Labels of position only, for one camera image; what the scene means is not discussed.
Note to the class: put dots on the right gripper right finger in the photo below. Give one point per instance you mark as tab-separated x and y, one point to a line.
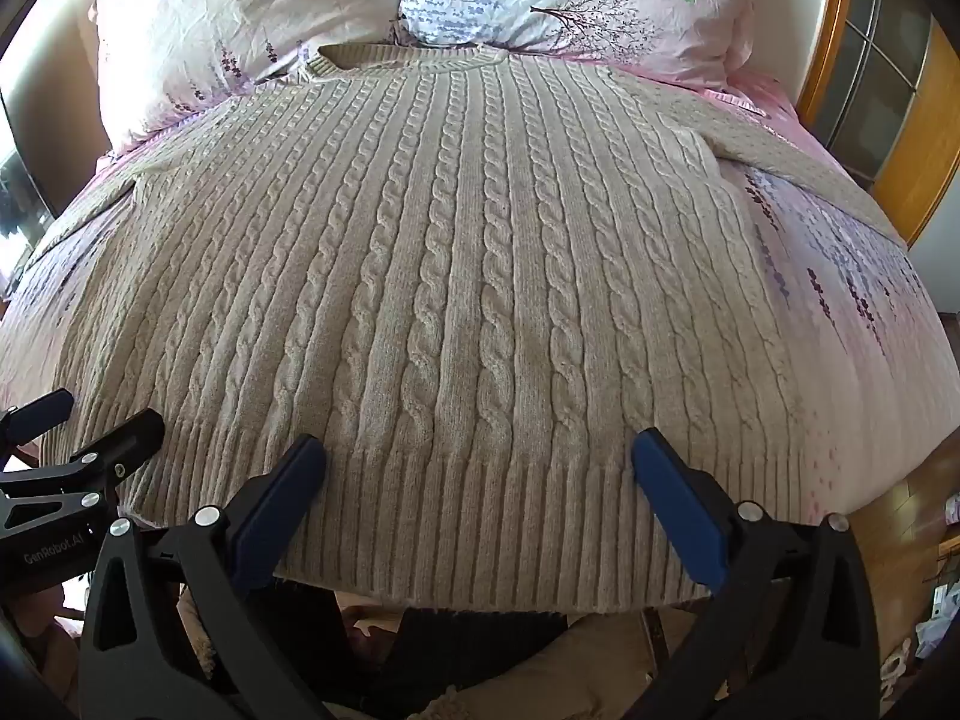
790	629

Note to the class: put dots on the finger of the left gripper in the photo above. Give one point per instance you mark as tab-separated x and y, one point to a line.
20	426
112	457

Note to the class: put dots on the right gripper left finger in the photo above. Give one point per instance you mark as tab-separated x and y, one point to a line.
136	659

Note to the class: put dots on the beige cable-knit sweater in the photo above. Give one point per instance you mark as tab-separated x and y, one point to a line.
475	276

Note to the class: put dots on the pale pink floral pillow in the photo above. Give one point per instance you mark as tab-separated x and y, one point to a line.
160	61

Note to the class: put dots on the wooden glass door frame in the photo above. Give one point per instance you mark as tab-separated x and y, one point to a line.
882	97

